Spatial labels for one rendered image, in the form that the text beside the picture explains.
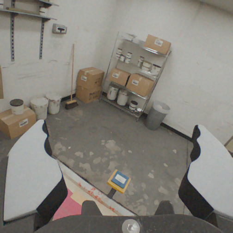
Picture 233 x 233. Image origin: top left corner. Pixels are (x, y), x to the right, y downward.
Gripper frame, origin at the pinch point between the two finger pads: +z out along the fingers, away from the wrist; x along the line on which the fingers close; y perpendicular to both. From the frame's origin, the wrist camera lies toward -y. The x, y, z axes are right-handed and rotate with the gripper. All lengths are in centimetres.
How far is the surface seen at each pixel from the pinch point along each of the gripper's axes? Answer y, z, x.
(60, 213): 68, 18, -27
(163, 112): 126, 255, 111
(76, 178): 65, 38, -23
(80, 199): 70, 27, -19
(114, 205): 72, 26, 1
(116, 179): 73, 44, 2
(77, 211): 70, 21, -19
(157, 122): 157, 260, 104
